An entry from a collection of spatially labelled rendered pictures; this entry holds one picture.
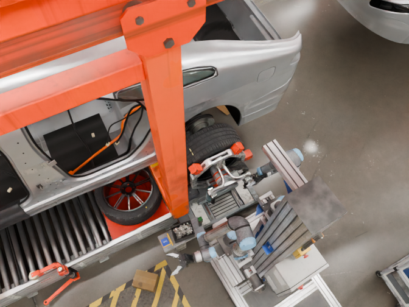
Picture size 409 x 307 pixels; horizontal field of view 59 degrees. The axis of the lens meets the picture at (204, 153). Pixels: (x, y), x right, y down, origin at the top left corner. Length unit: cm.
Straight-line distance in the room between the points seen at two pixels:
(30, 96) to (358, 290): 361
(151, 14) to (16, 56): 44
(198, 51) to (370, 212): 278
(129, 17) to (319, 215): 139
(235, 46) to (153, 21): 167
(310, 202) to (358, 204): 246
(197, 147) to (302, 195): 129
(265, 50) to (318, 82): 225
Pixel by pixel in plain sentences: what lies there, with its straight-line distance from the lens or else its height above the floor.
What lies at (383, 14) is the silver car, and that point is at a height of 108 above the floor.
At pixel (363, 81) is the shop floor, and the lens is 542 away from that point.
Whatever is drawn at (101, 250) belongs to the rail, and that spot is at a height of 38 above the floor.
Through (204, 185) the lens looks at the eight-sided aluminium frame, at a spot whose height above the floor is 67.
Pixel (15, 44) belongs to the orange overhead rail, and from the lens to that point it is 133.
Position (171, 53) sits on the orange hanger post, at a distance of 151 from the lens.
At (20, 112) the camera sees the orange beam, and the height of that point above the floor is 271.
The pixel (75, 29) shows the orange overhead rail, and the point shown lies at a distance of 131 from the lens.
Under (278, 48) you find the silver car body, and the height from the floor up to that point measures 167.
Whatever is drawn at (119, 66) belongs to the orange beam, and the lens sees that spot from 152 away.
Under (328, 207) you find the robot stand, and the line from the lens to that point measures 207.
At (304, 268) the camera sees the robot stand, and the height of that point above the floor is 123.
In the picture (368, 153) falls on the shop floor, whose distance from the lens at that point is 482.
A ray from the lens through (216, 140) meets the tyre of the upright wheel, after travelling 308.
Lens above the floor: 388
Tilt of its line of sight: 64 degrees down
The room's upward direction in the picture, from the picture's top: 3 degrees clockwise
